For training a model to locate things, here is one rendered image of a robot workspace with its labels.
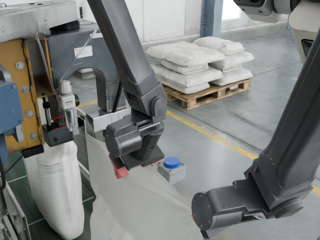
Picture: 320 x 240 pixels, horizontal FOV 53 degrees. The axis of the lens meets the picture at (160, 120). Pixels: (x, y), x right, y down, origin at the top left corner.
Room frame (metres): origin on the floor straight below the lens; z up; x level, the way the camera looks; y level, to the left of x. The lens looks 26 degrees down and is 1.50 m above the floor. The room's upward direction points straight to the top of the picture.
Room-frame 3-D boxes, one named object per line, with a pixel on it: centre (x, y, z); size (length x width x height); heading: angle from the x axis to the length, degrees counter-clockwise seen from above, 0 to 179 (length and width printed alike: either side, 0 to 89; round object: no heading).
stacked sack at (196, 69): (3.89, -0.26, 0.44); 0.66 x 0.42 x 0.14; 31
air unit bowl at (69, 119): (0.84, 0.27, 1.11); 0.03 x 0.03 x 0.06
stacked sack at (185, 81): (3.75, -0.42, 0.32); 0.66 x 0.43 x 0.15; 129
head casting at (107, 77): (1.05, 0.30, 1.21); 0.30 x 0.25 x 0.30; 37
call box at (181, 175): (1.01, -0.04, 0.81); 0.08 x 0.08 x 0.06; 37
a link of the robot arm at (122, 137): (0.60, 0.05, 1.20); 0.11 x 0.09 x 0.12; 129
